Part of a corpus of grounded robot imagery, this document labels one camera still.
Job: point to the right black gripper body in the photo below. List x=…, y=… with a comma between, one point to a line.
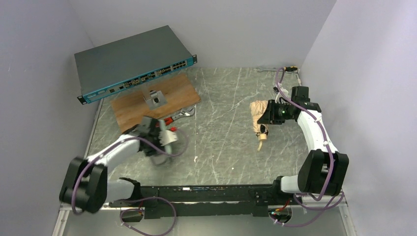
x=265, y=113

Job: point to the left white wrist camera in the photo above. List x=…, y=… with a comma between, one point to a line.
x=167, y=137

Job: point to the red handled adjustable wrench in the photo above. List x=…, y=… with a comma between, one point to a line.
x=185, y=112

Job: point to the black yellow screwdriver handle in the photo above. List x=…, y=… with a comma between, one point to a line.
x=290, y=69

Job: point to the grey metal bracket stand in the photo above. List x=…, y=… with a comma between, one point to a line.
x=154, y=99

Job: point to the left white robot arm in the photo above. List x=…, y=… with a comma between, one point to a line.
x=86, y=186

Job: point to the grey blue network switch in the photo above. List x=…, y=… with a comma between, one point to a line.
x=129, y=62

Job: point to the wooden board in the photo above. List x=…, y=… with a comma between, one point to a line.
x=131, y=108

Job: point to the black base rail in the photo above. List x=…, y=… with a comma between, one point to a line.
x=209, y=200

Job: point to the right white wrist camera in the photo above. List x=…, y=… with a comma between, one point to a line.
x=279, y=93

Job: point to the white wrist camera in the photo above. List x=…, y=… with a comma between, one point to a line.
x=279, y=93
x=167, y=137

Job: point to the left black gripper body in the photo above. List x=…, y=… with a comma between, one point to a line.
x=156, y=127

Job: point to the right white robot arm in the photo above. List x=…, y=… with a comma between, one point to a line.
x=324, y=169

